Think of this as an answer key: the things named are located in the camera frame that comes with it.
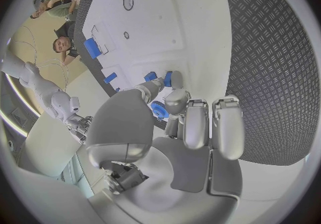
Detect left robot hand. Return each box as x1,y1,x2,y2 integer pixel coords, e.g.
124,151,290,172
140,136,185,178
85,70,246,224

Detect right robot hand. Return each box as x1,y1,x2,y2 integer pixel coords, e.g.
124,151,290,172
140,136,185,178
65,115,95,145

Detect white task board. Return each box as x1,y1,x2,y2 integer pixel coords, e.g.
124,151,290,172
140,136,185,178
79,0,233,131

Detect small blue block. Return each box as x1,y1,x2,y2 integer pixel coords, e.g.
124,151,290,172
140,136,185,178
103,72,118,84

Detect blue gear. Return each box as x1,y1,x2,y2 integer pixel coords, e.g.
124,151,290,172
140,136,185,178
150,100,167,121

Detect large blue block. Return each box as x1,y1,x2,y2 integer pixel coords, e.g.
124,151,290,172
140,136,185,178
83,37,103,60

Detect blue plug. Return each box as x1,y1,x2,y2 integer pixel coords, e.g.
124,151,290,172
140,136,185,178
143,71,158,82

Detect white cable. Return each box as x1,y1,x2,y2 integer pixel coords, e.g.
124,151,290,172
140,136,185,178
13,25,71,92

